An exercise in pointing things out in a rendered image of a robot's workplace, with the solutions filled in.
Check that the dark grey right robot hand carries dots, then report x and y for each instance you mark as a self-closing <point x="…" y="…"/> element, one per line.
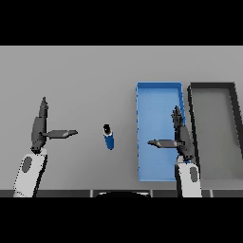
<point x="182" y="136"/>

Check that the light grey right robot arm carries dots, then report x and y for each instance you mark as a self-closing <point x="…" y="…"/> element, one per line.
<point x="188" y="178"/>

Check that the blue bin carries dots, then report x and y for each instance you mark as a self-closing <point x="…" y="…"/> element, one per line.
<point x="158" y="133"/>

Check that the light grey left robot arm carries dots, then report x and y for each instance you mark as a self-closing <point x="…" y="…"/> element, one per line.
<point x="28" y="174"/>

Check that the dark grey bin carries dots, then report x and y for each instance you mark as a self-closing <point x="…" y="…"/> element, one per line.
<point x="215" y="133"/>

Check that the blue pipe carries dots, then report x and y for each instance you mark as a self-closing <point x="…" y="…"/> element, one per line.
<point x="108" y="137"/>

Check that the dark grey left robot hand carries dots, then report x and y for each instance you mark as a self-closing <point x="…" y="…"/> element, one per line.
<point x="38" y="129"/>

